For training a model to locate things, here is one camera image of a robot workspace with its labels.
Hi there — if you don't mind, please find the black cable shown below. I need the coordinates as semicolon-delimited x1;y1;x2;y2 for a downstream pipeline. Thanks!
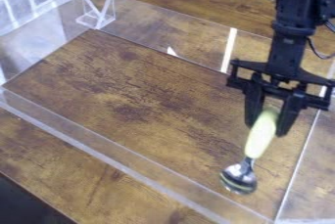
306;21;335;61

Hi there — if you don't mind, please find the clear acrylic corner bracket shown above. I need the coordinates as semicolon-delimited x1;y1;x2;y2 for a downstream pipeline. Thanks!
76;0;116;29

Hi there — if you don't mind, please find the clear acrylic enclosure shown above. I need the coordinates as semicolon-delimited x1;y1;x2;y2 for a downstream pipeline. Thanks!
0;0;335;224

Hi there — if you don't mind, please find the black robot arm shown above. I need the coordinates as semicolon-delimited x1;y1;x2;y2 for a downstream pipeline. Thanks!
226;0;335;137

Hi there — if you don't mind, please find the green handled metal spoon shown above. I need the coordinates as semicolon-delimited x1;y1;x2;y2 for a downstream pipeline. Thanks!
219;108;278;195

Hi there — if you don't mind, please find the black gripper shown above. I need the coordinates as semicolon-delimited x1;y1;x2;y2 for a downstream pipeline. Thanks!
226;60;335;137

